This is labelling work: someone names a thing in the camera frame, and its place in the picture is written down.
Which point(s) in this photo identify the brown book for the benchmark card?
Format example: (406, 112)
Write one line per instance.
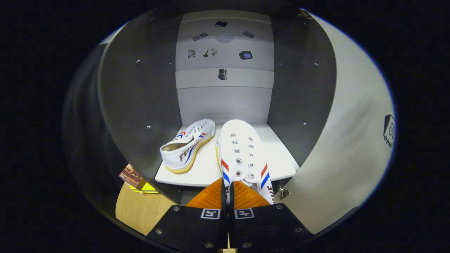
(130, 175)

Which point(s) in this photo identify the yellow book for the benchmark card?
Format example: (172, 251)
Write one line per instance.
(147, 187)

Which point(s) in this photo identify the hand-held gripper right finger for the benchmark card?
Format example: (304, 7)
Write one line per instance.
(267, 228)

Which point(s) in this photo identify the grey shoe cabinet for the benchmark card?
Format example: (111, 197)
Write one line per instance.
(140, 88)

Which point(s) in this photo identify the beige shoe cabinet door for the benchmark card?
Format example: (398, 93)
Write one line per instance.
(351, 123)

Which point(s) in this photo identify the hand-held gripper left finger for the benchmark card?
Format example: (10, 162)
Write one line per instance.
(190, 228)

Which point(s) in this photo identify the white striped canvas shoe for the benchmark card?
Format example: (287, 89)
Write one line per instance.
(242, 151)
(182, 151)

